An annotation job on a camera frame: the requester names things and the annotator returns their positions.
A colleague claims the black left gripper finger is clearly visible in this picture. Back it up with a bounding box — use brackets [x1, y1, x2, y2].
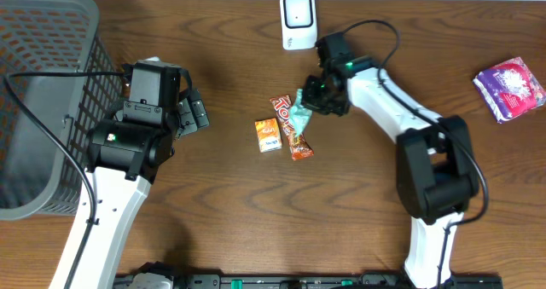
[175, 99, 198, 139]
[188, 89, 210, 129]

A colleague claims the teal snack packet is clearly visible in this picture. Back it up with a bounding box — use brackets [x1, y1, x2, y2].
[289, 89, 312, 137]

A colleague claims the orange chocolate bar wrapper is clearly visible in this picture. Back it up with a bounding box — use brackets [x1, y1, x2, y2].
[270, 95, 314, 160]

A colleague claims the small orange snack box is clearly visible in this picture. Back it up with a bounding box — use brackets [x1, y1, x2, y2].
[254, 118, 282, 153]

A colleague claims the pink purple pad package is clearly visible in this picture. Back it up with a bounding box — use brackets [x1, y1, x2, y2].
[473, 57, 545, 124]

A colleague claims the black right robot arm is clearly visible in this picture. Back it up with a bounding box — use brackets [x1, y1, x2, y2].
[301, 32, 479, 288]

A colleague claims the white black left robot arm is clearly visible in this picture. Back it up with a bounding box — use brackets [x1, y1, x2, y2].
[50, 58, 209, 288]

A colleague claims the grey plastic basket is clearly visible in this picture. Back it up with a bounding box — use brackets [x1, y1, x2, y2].
[1, 0, 123, 221]

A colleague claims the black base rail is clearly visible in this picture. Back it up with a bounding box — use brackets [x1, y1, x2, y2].
[113, 273, 504, 289]

